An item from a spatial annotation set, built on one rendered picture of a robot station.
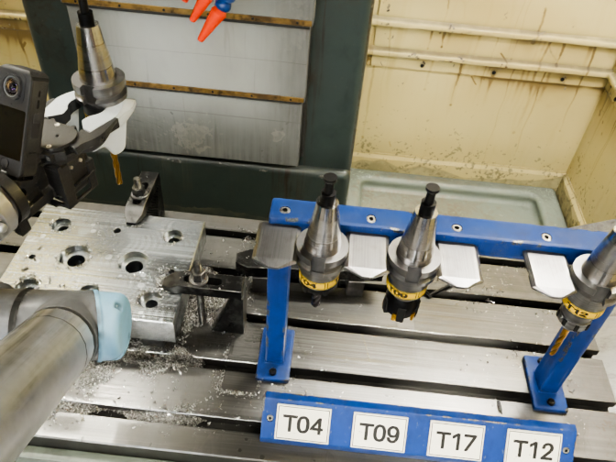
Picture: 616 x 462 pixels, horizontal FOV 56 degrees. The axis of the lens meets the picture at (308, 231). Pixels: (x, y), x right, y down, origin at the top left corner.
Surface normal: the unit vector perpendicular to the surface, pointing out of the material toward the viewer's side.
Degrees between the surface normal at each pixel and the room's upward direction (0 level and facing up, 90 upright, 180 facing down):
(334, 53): 90
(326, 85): 90
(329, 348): 0
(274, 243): 0
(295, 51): 90
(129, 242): 0
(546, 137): 90
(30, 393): 66
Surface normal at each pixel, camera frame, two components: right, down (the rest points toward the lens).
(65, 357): 0.92, -0.38
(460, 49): -0.08, 0.68
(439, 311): 0.07, -0.72
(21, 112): -0.34, 0.16
